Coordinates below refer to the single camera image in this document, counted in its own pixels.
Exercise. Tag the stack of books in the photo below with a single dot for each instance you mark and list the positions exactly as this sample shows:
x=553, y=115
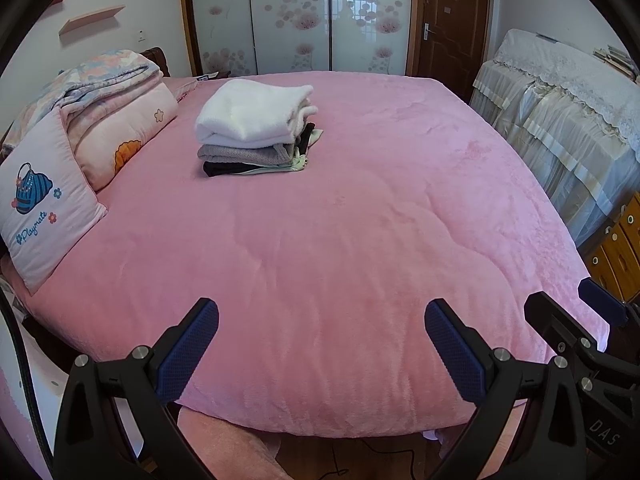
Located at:
x=617, y=60

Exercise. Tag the wooden drawer cabinet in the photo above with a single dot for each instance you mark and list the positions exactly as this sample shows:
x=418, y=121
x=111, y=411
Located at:
x=622, y=255

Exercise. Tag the beige folded garment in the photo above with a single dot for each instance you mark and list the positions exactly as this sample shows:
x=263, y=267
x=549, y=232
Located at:
x=292, y=150

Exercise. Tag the black folded garment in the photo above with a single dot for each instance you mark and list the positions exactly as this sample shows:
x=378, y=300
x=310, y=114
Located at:
x=220, y=169

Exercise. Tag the white fuzzy cardigan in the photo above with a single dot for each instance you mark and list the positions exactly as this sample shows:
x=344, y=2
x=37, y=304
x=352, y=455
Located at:
x=250, y=110

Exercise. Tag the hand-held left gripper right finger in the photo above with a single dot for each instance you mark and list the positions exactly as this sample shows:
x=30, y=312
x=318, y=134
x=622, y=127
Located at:
x=452, y=355

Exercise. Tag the small dark box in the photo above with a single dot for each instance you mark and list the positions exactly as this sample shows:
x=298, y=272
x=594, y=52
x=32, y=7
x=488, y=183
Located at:
x=207, y=78

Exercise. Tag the floral sliding door wardrobe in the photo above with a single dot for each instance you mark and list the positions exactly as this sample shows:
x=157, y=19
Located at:
x=290, y=10

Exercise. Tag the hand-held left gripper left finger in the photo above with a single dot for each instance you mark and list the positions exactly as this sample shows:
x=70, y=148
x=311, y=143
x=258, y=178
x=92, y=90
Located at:
x=192, y=350

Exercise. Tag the pastel floral folded quilt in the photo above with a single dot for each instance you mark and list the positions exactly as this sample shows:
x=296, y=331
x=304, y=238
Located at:
x=100, y=75

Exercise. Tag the pink wall shelf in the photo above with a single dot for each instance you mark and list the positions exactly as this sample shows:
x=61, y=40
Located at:
x=90, y=19

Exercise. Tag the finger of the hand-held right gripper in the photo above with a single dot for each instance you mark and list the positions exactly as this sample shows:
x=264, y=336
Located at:
x=550, y=320
x=602, y=300

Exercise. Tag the light green folded garment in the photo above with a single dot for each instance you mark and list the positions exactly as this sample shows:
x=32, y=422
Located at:
x=297, y=163

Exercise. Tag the black and white garment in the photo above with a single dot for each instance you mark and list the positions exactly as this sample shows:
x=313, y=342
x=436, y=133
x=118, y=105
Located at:
x=307, y=135

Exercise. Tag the pink cartoon pillow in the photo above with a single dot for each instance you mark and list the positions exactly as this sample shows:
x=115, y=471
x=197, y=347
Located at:
x=120, y=130

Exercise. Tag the brown wooden door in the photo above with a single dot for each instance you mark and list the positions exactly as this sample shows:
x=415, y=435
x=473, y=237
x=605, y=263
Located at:
x=455, y=35

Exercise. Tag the white embroidered pillow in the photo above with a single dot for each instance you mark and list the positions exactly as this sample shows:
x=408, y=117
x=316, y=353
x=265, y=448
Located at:
x=50, y=210

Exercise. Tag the dark wooden headboard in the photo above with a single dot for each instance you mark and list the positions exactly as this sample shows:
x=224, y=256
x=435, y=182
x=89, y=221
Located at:
x=157, y=57

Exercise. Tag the pink plush blanket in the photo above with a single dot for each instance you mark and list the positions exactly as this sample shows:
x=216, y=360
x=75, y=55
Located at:
x=325, y=260

